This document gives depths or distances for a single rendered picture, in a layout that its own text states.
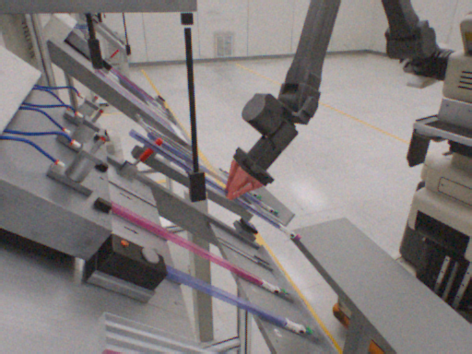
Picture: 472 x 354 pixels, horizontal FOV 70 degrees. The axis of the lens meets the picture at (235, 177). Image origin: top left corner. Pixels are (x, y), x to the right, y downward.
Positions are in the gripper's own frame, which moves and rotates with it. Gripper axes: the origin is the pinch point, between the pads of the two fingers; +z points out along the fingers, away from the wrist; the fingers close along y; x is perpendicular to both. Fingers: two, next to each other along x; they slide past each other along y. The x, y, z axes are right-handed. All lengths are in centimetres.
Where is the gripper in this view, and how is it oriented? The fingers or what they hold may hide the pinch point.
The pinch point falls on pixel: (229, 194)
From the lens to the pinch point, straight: 74.7
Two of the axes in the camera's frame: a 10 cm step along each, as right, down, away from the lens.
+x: 6.9, 4.8, 5.5
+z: -6.4, 7.5, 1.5
